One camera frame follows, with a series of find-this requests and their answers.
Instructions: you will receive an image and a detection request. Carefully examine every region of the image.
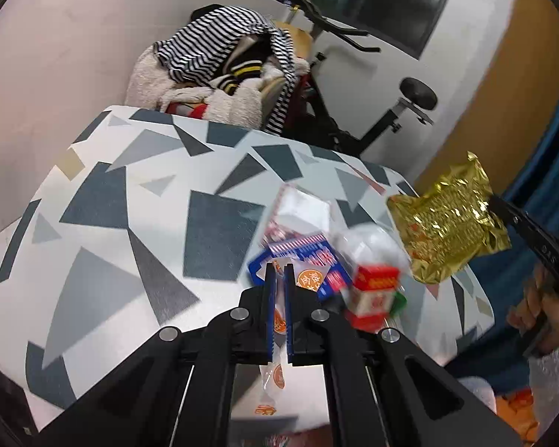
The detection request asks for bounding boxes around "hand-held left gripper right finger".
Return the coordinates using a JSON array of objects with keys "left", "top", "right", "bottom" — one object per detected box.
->
[{"left": 283, "top": 263, "right": 522, "bottom": 447}]

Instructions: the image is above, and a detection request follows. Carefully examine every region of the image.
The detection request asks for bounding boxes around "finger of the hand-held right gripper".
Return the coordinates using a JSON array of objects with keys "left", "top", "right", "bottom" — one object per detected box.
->
[{"left": 489, "top": 194, "right": 559, "bottom": 299}]

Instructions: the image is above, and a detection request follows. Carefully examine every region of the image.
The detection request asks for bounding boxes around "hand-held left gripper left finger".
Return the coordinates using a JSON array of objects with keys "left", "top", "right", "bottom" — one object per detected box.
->
[{"left": 35, "top": 263, "right": 278, "bottom": 447}]

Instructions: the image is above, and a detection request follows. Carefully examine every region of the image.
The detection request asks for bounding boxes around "clear wrapper with orange print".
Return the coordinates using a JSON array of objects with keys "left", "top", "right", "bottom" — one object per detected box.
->
[{"left": 254, "top": 254, "right": 331, "bottom": 422}]

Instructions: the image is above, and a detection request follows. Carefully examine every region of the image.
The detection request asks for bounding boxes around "blue snack packet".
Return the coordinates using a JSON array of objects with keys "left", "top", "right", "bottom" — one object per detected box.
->
[{"left": 248, "top": 235, "right": 355, "bottom": 296}]

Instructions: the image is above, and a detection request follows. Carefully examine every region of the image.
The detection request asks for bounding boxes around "gold foil packet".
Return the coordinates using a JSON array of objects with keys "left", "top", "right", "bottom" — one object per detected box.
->
[{"left": 386, "top": 151, "right": 512, "bottom": 285}]

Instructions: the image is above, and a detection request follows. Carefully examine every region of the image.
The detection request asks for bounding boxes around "person's right forearm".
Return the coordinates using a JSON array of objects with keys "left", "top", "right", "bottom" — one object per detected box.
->
[{"left": 528, "top": 340, "right": 559, "bottom": 447}]

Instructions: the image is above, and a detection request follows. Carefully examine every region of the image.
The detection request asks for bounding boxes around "pale fluffy cloth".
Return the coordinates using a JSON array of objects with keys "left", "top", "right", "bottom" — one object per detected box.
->
[{"left": 457, "top": 377, "right": 497, "bottom": 410}]

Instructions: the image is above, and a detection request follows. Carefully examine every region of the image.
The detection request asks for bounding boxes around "orange patterned cloth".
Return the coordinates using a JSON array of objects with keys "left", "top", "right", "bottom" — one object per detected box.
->
[{"left": 496, "top": 389, "right": 539, "bottom": 443}]

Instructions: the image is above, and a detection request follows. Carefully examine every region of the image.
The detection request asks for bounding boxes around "red white snack packet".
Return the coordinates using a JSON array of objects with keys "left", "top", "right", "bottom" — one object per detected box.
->
[{"left": 333, "top": 226, "right": 408, "bottom": 333}]

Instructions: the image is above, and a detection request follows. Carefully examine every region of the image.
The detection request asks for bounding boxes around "blue curtain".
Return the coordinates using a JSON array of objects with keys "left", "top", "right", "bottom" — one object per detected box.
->
[{"left": 466, "top": 39, "right": 559, "bottom": 392}]

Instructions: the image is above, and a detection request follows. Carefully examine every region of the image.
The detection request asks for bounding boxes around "clear red striped package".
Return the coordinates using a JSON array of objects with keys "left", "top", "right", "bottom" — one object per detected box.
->
[{"left": 261, "top": 184, "right": 331, "bottom": 247}]

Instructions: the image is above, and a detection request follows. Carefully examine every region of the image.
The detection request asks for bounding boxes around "orange wooden door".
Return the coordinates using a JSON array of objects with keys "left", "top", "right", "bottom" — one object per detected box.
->
[{"left": 412, "top": 0, "right": 559, "bottom": 196}]

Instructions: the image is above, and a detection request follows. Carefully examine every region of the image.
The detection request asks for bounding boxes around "table with geometric tablecloth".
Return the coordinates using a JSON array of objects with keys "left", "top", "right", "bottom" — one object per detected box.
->
[{"left": 0, "top": 105, "right": 495, "bottom": 429}]

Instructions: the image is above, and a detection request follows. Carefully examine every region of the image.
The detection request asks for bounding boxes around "black exercise bike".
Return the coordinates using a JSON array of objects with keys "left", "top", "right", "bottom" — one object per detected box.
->
[{"left": 284, "top": 0, "right": 439, "bottom": 156}]

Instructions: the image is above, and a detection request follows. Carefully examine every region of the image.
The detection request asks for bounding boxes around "red white cloth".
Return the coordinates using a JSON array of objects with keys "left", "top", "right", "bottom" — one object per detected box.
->
[{"left": 165, "top": 98, "right": 210, "bottom": 122}]

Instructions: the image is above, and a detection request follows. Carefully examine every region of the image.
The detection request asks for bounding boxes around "black jacket with yellow stripes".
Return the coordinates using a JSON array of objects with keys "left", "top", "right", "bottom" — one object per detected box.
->
[{"left": 209, "top": 37, "right": 273, "bottom": 94}]

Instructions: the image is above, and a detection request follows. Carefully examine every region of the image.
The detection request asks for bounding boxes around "white fluffy blanket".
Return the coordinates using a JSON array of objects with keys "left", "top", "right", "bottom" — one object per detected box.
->
[{"left": 125, "top": 49, "right": 308, "bottom": 131}]

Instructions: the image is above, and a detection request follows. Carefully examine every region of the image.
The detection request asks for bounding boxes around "dark window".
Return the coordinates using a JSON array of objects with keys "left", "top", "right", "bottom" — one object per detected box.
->
[{"left": 200, "top": 0, "right": 462, "bottom": 59}]

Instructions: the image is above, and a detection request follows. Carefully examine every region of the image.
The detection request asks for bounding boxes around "wooden chair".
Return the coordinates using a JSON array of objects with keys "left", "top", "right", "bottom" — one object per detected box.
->
[{"left": 261, "top": 21, "right": 313, "bottom": 103}]

